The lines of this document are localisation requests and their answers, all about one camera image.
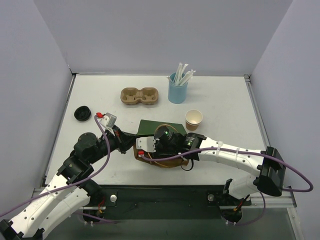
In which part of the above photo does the green paper bag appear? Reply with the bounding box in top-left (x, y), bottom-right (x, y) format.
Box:
top-left (133, 119), bottom-right (189, 169)

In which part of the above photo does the brown paper cup stack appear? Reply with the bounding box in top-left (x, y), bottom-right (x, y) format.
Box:
top-left (185, 109), bottom-right (203, 131)

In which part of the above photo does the brown cardboard cup carrier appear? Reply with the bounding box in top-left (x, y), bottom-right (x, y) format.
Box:
top-left (120, 87), bottom-right (159, 105)

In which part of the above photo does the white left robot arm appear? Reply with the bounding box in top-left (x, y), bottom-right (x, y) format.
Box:
top-left (0, 127), bottom-right (138, 240)

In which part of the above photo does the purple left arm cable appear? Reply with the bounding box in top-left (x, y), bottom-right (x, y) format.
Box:
top-left (0, 113), bottom-right (118, 223)

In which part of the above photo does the white wrapped straw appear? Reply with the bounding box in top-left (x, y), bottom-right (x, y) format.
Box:
top-left (177, 63), bottom-right (189, 86)
top-left (174, 62), bottom-right (183, 85)
top-left (179, 69), bottom-right (196, 86)

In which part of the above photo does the blue straw holder cup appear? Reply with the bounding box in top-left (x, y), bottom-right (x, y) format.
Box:
top-left (168, 72), bottom-right (188, 104)

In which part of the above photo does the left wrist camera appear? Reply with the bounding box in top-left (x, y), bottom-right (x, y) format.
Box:
top-left (96, 112), bottom-right (117, 134)

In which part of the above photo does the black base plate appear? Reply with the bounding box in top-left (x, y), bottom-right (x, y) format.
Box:
top-left (80, 185), bottom-right (251, 224)

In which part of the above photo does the aluminium table rail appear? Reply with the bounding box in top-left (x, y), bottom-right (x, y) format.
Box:
top-left (41, 73), bottom-right (77, 187)

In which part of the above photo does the black lid stack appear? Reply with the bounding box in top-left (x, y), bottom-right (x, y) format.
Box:
top-left (73, 105), bottom-right (92, 122)

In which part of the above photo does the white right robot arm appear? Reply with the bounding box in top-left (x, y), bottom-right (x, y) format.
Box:
top-left (152, 126), bottom-right (286, 204)

